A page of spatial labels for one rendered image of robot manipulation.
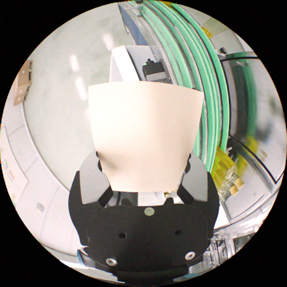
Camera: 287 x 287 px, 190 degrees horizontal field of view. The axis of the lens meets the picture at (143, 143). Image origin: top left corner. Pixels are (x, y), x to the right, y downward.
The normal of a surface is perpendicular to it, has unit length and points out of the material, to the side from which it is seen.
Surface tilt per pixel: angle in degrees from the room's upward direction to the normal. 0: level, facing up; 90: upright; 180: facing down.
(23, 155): 90
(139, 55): 0
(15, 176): 90
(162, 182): 0
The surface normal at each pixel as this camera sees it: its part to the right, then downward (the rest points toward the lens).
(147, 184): 0.03, 0.48
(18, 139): 0.95, -0.29
